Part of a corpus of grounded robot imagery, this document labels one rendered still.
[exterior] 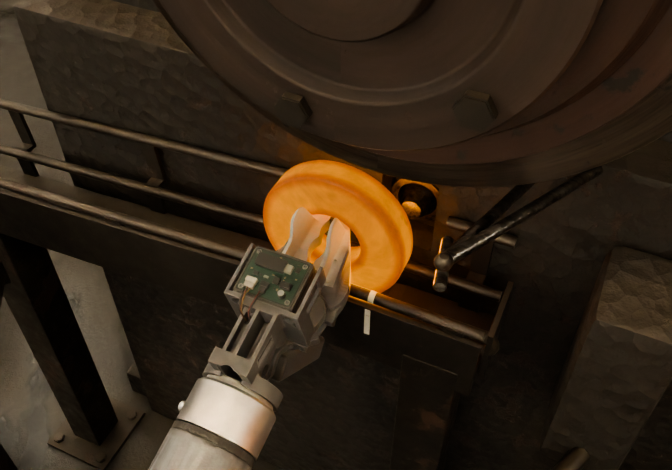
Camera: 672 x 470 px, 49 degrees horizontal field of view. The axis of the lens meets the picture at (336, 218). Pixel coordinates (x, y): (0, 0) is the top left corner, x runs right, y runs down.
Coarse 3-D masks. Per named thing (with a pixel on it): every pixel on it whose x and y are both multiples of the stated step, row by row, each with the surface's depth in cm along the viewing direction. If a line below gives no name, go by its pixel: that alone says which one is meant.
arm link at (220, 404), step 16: (208, 384) 60; (224, 384) 59; (240, 384) 60; (192, 400) 60; (208, 400) 59; (224, 400) 59; (240, 400) 59; (256, 400) 60; (192, 416) 59; (208, 416) 58; (224, 416) 58; (240, 416) 58; (256, 416) 59; (272, 416) 61; (224, 432) 58; (240, 432) 58; (256, 432) 59; (256, 448) 59
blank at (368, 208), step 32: (320, 160) 71; (288, 192) 72; (320, 192) 70; (352, 192) 68; (384, 192) 70; (288, 224) 75; (352, 224) 71; (384, 224) 69; (352, 256) 76; (384, 256) 72; (384, 288) 75
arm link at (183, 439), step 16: (176, 432) 58; (192, 432) 58; (208, 432) 58; (160, 448) 59; (176, 448) 57; (192, 448) 57; (208, 448) 57; (224, 448) 57; (240, 448) 58; (160, 464) 57; (176, 464) 57; (192, 464) 56; (208, 464) 57; (224, 464) 57; (240, 464) 58
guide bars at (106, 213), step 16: (16, 192) 89; (32, 192) 87; (48, 192) 87; (64, 208) 88; (80, 208) 85; (96, 208) 84; (128, 224) 82; (144, 224) 82; (176, 240) 80; (192, 240) 79; (208, 240) 79; (224, 256) 80; (240, 256) 77; (352, 288) 73; (384, 304) 72; (400, 304) 72; (416, 320) 73; (432, 320) 71; (448, 320) 70; (464, 336) 70; (480, 336) 69; (480, 352) 71; (496, 352) 70
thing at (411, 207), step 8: (408, 184) 78; (416, 184) 77; (400, 192) 78; (408, 192) 77; (416, 192) 77; (424, 192) 77; (400, 200) 78; (408, 200) 77; (416, 200) 77; (424, 200) 77; (432, 200) 77; (408, 208) 78; (416, 208) 77; (424, 208) 77; (432, 208) 78; (408, 216) 78; (416, 216) 78
